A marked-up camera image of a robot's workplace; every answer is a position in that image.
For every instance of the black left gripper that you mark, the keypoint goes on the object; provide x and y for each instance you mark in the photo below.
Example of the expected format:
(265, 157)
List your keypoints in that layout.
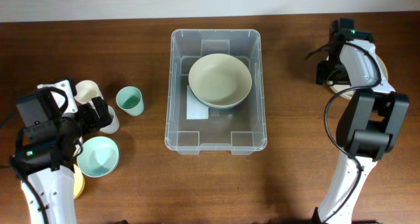
(94, 123)

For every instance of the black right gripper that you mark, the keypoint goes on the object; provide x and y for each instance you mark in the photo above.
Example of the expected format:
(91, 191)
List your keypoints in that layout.
(322, 75)

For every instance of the mint green cup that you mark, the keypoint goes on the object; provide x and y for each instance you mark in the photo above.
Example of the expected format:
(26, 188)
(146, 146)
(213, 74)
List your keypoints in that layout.
(130, 100)

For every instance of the dark blue bowl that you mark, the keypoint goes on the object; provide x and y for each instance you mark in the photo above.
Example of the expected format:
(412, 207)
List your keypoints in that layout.
(225, 107)

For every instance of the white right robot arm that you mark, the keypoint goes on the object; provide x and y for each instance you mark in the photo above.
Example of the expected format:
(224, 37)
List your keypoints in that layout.
(370, 124)

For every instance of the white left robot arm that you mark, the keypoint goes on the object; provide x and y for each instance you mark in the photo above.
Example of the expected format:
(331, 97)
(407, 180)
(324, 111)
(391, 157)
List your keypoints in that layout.
(45, 152)

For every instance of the cream cup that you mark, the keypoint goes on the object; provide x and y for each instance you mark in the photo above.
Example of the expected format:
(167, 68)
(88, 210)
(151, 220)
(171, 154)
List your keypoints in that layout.
(86, 90)

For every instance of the mint green small bowl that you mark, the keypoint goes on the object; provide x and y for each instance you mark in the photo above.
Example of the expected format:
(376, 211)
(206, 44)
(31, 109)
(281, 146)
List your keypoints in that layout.
(100, 157)

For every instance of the yellow small bowl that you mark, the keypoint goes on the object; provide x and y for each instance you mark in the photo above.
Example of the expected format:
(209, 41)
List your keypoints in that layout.
(79, 182)

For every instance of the clear plastic storage bin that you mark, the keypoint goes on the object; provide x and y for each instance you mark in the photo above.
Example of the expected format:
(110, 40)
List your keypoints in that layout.
(240, 130)

